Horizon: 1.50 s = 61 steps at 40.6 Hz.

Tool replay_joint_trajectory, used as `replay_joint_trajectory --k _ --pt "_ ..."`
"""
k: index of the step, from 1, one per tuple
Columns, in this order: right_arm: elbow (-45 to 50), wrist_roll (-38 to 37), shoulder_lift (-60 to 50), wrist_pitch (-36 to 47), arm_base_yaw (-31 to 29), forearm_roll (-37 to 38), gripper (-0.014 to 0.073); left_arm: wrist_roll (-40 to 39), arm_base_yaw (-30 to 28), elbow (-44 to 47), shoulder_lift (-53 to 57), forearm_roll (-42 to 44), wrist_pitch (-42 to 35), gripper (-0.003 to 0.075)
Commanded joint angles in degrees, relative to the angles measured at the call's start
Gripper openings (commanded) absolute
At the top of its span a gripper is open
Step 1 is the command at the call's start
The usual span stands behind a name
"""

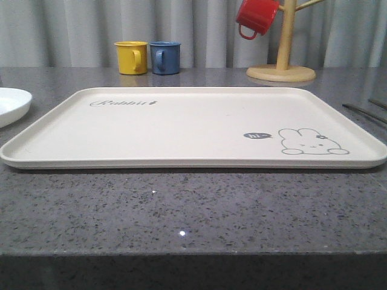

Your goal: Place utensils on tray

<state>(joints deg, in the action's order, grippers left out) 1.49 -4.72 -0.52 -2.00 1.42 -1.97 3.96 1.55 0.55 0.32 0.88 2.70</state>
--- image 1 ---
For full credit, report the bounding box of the grey window curtain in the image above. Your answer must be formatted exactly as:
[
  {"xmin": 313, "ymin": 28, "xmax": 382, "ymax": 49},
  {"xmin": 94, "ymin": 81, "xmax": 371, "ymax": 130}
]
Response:
[{"xmin": 1, "ymin": 1, "xmax": 386, "ymax": 68}]

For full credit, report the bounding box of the yellow mug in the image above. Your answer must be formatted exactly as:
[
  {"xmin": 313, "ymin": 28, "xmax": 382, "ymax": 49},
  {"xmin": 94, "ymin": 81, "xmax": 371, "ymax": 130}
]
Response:
[{"xmin": 114, "ymin": 41, "xmax": 148, "ymax": 75}]

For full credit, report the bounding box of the blue mug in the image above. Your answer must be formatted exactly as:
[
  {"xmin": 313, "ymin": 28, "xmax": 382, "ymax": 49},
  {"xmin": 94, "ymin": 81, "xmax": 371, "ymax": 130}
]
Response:
[{"xmin": 150, "ymin": 41, "xmax": 181, "ymax": 75}]

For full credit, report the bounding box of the red mug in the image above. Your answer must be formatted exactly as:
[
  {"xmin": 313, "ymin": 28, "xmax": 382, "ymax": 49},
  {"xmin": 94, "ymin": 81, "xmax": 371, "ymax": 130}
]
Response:
[{"xmin": 236, "ymin": 0, "xmax": 280, "ymax": 40}]

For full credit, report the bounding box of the cream rabbit serving tray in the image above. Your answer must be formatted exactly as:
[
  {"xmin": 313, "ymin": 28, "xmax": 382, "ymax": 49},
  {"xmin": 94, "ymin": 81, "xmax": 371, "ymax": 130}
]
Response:
[{"xmin": 1, "ymin": 87, "xmax": 386, "ymax": 169}]

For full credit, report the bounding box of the white round plate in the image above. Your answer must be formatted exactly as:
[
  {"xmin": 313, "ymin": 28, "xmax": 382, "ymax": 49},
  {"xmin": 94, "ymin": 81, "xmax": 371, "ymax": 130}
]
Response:
[{"xmin": 0, "ymin": 88, "xmax": 32, "ymax": 127}]

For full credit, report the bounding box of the wooden mug tree stand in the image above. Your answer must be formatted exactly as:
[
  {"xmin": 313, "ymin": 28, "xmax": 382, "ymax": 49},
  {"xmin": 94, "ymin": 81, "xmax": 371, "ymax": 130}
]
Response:
[{"xmin": 246, "ymin": 0, "xmax": 323, "ymax": 82}]

